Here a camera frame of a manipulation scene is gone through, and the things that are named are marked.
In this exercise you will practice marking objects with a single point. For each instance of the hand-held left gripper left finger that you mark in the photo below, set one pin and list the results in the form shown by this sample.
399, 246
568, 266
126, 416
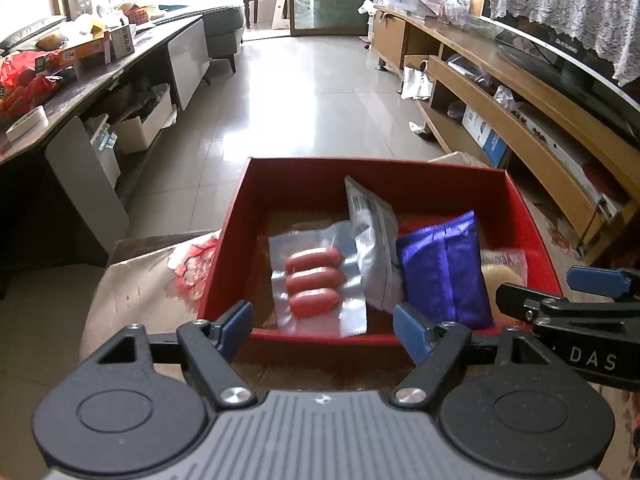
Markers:
235, 326

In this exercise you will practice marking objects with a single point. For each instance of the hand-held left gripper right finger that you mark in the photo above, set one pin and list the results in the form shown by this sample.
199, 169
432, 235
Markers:
410, 334

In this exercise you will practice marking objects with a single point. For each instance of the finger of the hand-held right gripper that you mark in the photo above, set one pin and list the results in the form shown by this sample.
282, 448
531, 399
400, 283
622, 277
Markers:
520, 297
595, 280

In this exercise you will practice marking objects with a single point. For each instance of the clear cracker packet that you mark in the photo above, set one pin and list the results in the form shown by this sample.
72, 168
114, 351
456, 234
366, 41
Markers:
502, 267

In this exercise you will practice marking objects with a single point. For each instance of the purple snack packet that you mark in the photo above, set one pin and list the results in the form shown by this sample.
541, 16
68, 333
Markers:
440, 275

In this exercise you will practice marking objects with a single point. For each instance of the clear sausage packet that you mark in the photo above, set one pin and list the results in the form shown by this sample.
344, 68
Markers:
312, 280

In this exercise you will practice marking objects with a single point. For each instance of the silver white packet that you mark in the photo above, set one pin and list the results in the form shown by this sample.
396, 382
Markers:
375, 240

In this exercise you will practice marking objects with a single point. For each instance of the red cardboard box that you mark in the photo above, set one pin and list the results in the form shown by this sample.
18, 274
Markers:
300, 185

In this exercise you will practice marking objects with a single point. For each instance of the long white device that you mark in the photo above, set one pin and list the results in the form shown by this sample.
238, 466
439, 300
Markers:
560, 150

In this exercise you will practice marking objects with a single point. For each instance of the blue white box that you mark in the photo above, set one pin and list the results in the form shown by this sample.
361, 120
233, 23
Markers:
482, 135

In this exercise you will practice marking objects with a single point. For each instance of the silver wrapper scrap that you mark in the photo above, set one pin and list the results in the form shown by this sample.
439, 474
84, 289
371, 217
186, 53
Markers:
419, 128

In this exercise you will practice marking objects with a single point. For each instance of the white cardboard box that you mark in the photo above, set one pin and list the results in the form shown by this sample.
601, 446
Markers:
140, 132

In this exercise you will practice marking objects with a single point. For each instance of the wooden television cabinet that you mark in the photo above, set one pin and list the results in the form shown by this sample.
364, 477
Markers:
500, 67

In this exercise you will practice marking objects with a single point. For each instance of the black television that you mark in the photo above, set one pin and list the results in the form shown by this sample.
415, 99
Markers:
575, 50

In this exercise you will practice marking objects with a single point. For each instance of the white bag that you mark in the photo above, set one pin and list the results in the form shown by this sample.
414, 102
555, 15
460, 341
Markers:
415, 82

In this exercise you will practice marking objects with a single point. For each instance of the dark grey long table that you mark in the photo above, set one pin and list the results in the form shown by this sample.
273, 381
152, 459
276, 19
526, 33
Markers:
100, 80

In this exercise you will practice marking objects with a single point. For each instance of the white tray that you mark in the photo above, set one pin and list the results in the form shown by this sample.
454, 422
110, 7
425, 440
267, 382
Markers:
27, 122

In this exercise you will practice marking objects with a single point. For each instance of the grey sofa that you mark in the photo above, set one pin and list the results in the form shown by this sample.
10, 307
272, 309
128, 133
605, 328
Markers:
222, 30

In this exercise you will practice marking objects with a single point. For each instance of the clear plastic bags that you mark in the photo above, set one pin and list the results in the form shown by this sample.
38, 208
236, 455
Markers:
462, 2

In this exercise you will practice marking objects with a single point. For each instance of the small white carton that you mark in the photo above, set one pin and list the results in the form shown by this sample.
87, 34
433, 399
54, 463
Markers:
122, 40

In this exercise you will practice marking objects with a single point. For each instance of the orange carton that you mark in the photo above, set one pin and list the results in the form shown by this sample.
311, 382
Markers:
80, 52

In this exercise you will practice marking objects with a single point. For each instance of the yellow basket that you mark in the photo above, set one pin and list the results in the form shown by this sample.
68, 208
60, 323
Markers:
141, 14

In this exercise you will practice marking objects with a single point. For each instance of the red plastic bag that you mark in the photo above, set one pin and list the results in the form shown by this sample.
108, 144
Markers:
20, 67

